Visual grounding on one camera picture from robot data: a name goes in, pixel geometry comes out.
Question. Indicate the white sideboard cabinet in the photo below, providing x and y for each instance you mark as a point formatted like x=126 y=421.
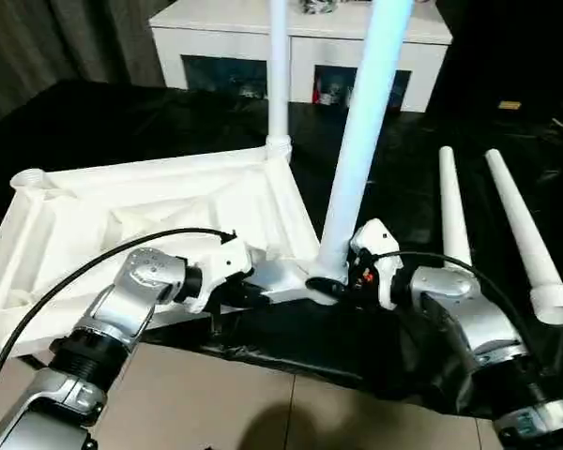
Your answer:
x=206 y=37

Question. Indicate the black work mat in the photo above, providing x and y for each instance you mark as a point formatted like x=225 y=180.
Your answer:
x=333 y=337

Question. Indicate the dark clutter on cabinet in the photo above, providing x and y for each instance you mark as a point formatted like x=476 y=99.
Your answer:
x=319 y=5

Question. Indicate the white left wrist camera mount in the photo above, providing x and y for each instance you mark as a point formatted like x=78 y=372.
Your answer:
x=225 y=262

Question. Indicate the white plastic table top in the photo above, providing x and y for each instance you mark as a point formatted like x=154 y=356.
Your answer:
x=98 y=206

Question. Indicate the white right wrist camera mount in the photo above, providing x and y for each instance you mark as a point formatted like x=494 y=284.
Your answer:
x=380 y=244

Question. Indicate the grey curtain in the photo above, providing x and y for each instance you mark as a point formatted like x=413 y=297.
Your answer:
x=51 y=51

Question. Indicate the white plastic table leg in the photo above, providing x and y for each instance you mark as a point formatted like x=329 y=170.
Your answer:
x=366 y=117
x=278 y=70
x=452 y=211
x=521 y=225

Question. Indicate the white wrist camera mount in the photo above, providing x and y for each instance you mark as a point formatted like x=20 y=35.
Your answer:
x=225 y=262
x=380 y=244

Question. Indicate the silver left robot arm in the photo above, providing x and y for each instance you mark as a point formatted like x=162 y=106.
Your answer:
x=122 y=304

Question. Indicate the small tan box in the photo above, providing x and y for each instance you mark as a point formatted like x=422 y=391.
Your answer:
x=509 y=104

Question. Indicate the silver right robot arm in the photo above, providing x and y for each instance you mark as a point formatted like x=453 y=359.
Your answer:
x=483 y=319

